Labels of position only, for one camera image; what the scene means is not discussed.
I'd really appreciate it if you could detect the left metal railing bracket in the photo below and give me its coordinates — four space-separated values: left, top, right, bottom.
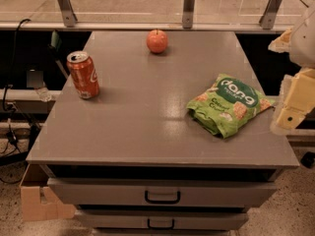
57 0 77 28

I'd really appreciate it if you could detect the grey drawer cabinet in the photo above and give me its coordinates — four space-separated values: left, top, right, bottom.
28 31 298 236

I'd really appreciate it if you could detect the black cable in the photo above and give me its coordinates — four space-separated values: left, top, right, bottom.
1 18 32 113

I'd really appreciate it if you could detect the lower drawer black handle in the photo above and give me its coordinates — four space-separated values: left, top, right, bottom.
147 218 175 230

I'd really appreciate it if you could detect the upper drawer black handle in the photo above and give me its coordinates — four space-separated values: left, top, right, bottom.
144 191 181 205

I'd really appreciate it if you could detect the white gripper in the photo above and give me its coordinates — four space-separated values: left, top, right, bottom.
268 4 315 135

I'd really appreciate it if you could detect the orange soda can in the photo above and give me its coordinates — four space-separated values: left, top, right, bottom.
67 51 99 99

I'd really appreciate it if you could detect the green chip bag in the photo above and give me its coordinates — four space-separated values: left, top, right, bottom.
186 74 274 139

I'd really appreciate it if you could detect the cardboard box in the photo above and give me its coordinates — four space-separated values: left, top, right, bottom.
20 164 75 221

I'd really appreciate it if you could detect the red apple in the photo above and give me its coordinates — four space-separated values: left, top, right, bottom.
146 29 168 53

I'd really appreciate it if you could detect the metal railing bracket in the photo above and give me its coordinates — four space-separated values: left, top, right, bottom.
259 0 283 30
57 0 77 28
182 0 195 29

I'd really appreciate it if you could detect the drawer black handle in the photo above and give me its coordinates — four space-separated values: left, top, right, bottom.
147 218 175 230
144 191 181 205

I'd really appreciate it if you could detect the right metal railing bracket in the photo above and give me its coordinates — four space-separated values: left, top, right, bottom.
259 0 283 30

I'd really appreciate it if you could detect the middle metal railing bracket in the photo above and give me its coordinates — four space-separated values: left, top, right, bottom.
182 0 195 29

